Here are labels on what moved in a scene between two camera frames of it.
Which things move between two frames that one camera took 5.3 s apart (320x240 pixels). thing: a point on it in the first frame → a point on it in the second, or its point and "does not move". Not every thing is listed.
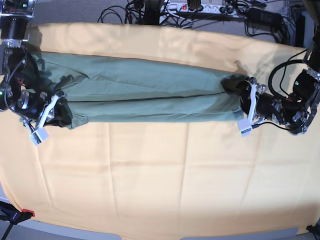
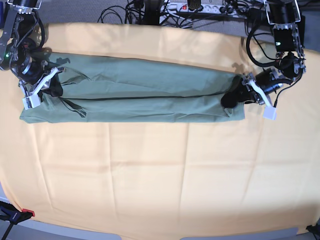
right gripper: x=267 y=106 → x=263 y=84
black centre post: x=152 y=11 does not move
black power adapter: x=260 y=17 does not move
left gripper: x=31 y=100 → x=38 y=75
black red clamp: x=9 y=213 does not move
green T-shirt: x=89 y=86 does not move
